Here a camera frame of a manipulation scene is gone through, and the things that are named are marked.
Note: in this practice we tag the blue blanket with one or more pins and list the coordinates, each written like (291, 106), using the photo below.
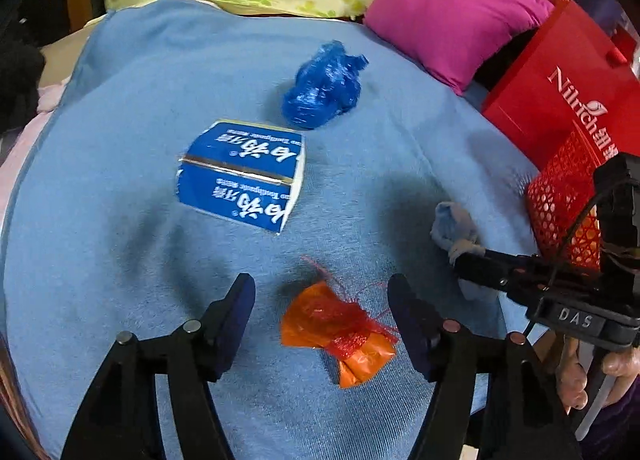
(125, 240)

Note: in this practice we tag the light blue paper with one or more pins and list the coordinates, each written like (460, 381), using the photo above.
(452, 227)

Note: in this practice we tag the red paper shopping bag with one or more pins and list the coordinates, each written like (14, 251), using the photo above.
(560, 80)

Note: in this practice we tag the black fluffy cloth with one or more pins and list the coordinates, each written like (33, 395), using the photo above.
(17, 80)

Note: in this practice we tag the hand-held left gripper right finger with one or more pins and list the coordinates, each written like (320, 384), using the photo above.
(405, 320)

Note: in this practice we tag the person's right hand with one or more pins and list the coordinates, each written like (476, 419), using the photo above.
(575, 375)

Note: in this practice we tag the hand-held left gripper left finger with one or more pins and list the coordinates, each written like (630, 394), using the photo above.
(240, 305)

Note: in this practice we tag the red mesh plastic basket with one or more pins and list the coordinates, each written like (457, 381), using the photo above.
(560, 200)

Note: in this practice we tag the blue toothpaste box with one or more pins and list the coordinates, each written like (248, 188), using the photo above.
(240, 175)

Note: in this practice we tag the orange wrapper with red mesh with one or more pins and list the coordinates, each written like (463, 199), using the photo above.
(335, 335)

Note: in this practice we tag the magenta pillow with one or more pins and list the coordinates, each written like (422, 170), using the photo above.
(450, 15)

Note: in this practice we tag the blue plastic bag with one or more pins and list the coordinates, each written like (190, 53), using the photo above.
(320, 85)

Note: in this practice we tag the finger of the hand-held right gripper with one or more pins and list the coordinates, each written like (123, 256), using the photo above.
(495, 267)

